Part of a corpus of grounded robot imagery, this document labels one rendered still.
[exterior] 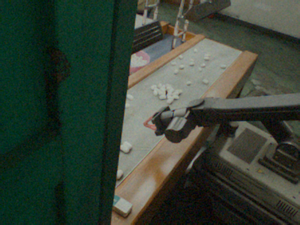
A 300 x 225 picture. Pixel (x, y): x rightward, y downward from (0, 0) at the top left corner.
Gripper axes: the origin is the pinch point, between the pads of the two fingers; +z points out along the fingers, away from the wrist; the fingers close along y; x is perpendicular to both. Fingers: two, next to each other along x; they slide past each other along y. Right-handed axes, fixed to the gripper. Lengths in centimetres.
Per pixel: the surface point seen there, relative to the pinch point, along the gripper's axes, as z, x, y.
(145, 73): 25, -11, -43
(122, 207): -7.3, 11.3, 30.3
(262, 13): 69, 18, -484
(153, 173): -5.4, 12.7, 12.6
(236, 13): 113, -2, -481
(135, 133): 9.5, 4.1, -2.5
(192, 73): 14, 2, -68
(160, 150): -2.4, 10.5, 1.5
